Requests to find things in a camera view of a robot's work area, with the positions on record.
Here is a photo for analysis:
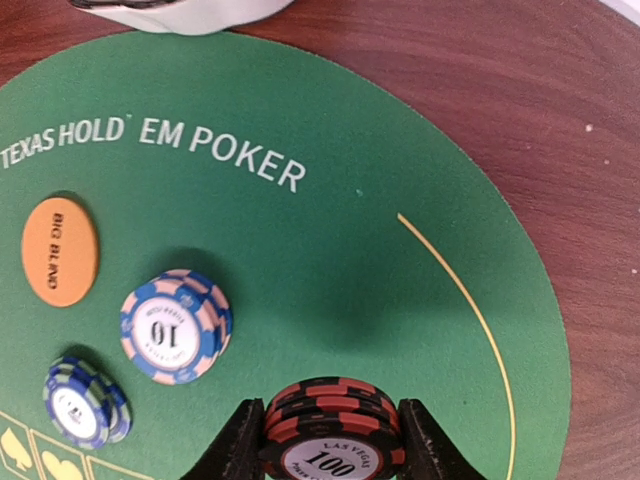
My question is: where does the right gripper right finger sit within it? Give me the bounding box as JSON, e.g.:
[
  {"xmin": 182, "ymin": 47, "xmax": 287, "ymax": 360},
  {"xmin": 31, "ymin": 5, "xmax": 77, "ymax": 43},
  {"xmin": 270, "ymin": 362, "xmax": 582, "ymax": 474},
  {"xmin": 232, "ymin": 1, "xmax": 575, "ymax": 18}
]
[{"xmin": 397, "ymin": 399, "xmax": 485, "ymax": 480}]

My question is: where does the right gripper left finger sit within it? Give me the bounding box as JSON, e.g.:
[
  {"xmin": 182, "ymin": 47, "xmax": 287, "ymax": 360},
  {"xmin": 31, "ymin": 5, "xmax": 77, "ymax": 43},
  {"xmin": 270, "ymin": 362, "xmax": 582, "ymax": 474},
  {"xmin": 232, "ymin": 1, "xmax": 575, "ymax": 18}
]
[{"xmin": 184, "ymin": 399, "xmax": 265, "ymax": 480}]

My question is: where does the brown black chip top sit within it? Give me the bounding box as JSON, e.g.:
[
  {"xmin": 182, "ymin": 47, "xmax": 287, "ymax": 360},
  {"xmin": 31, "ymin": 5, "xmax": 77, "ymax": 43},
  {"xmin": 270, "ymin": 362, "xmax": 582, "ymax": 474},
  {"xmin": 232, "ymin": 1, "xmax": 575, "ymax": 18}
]
[{"xmin": 259, "ymin": 376, "xmax": 406, "ymax": 479}]

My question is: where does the white blue chip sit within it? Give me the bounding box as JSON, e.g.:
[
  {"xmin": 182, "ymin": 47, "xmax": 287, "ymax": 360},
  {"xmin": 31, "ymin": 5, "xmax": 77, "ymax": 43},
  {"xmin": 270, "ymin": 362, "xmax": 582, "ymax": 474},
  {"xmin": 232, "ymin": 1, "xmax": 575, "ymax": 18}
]
[{"xmin": 120, "ymin": 269, "xmax": 233, "ymax": 386}]

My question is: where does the green blue chip top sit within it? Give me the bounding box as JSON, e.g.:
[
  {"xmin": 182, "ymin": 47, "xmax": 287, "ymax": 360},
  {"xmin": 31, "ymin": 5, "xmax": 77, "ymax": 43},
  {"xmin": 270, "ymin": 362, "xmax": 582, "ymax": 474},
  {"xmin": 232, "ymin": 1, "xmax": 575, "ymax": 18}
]
[{"xmin": 42, "ymin": 356, "xmax": 133, "ymax": 450}]

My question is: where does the orange round button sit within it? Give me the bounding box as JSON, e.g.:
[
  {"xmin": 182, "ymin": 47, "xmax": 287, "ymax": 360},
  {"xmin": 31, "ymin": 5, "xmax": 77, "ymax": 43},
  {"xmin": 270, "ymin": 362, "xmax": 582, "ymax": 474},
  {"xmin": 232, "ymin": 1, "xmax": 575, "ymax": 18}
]
[{"xmin": 21, "ymin": 197, "xmax": 100, "ymax": 308}]

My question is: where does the round green poker mat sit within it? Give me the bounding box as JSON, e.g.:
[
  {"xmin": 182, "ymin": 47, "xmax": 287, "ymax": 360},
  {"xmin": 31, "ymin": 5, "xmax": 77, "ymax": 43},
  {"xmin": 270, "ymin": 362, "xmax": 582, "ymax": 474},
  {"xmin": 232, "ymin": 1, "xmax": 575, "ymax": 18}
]
[{"xmin": 1, "ymin": 33, "xmax": 571, "ymax": 479}]

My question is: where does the white lower bowl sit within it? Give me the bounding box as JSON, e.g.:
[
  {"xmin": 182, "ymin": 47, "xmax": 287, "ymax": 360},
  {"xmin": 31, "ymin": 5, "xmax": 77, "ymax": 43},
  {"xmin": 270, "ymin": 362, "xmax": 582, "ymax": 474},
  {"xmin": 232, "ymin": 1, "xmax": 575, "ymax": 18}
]
[{"xmin": 70, "ymin": 0, "xmax": 292, "ymax": 36}]

